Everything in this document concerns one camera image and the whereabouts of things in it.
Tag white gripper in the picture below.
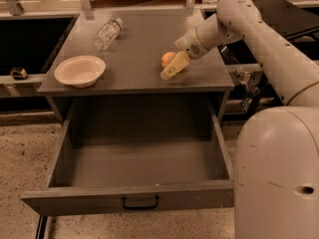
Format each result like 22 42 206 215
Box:
160 27 215 80

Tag orange fruit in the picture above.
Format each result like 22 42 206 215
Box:
160 52 175 68

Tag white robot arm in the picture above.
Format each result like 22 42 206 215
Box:
160 0 319 239

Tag grey cabinet counter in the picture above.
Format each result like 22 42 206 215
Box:
37 8 235 122

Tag grey open top drawer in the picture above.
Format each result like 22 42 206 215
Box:
21 95 233 216

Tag clear plastic water bottle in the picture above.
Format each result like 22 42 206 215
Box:
94 18 123 51

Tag white paper bowl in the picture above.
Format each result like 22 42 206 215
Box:
54 56 106 88

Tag black tray on stand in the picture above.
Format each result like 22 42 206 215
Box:
254 0 319 40

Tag yellow black tape measure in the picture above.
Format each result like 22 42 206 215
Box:
10 67 28 80

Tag black drawer handle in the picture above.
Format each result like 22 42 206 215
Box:
122 195 160 211

